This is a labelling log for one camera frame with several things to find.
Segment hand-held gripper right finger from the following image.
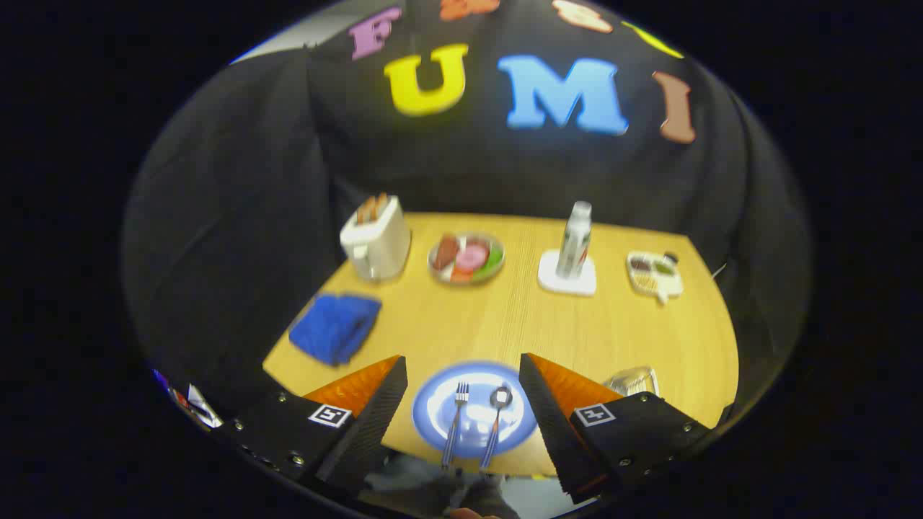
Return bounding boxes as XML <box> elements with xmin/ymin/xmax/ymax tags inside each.
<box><xmin>519</xmin><ymin>353</ymin><xmax>715</xmax><ymax>505</ymax></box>

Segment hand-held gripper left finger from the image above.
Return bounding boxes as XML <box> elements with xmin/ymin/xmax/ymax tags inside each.
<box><xmin>216</xmin><ymin>355</ymin><xmax>409</xmax><ymax>498</ymax></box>

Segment spoon with checkered handle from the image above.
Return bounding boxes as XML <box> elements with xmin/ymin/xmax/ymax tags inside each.
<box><xmin>479</xmin><ymin>386</ymin><xmax>514</xmax><ymax>471</ymax></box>

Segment fork with checkered handle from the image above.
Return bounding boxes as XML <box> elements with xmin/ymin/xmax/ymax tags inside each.
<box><xmin>441</xmin><ymin>381</ymin><xmax>471</xmax><ymax>469</ymax></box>

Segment blue round plate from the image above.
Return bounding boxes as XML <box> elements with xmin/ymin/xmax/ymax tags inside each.
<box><xmin>411</xmin><ymin>360</ymin><xmax>540</xmax><ymax>460</ymax></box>

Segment person's grey trousers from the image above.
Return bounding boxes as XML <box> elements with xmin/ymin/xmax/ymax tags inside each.
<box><xmin>361</xmin><ymin>454</ymin><xmax>520</xmax><ymax>519</ymax></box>

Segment blue folded cloth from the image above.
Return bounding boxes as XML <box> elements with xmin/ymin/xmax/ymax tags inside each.
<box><xmin>288</xmin><ymin>292</ymin><xmax>383</xmax><ymax>367</ymax></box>

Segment white square coaster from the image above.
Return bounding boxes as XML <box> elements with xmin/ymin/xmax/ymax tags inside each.
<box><xmin>537</xmin><ymin>249</ymin><xmax>598</xmax><ymax>297</ymax></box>

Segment oval food plate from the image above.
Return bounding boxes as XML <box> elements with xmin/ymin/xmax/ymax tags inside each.
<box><xmin>428</xmin><ymin>232</ymin><xmax>505</xmax><ymax>285</ymax></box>

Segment white toaster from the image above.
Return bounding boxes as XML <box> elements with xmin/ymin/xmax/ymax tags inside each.
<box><xmin>339</xmin><ymin>195</ymin><xmax>413</xmax><ymax>283</ymax></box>

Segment green lettuce leaf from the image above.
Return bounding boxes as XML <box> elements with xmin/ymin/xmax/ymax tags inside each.
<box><xmin>474</xmin><ymin>245</ymin><xmax>504</xmax><ymax>280</ymax></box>

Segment brown sausage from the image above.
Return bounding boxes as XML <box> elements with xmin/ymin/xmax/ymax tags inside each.
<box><xmin>433</xmin><ymin>235</ymin><xmax>461</xmax><ymax>271</ymax></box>

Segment white divided grain dish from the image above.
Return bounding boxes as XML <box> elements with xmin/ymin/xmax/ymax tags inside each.
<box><xmin>626</xmin><ymin>250</ymin><xmax>684</xmax><ymax>305</ymax></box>

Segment pink ham slice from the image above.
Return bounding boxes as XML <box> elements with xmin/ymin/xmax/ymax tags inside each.
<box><xmin>454</xmin><ymin>244</ymin><xmax>491</xmax><ymax>273</ymax></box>

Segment drink bottle with label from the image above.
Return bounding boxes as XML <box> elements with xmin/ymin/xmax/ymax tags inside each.
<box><xmin>555</xmin><ymin>201</ymin><xmax>593</xmax><ymax>280</ymax></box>

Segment white shelf with clutter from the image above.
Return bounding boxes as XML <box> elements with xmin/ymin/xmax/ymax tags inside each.
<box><xmin>186</xmin><ymin>384</ymin><xmax>224</xmax><ymax>430</ymax></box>

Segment purple lit screen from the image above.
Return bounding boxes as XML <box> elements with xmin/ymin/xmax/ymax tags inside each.
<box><xmin>151</xmin><ymin>369</ymin><xmax>190</xmax><ymax>415</ymax></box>

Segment metal wire cutlery rack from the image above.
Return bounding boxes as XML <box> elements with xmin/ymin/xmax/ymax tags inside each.
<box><xmin>602</xmin><ymin>365</ymin><xmax>661</xmax><ymax>399</ymax></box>

